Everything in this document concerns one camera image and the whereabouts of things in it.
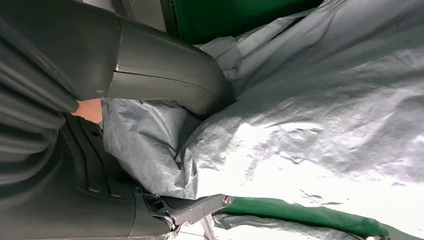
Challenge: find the green conveyor belt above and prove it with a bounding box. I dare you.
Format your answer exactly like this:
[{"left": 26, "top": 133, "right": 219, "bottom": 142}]
[{"left": 173, "top": 0, "right": 424, "bottom": 240}]

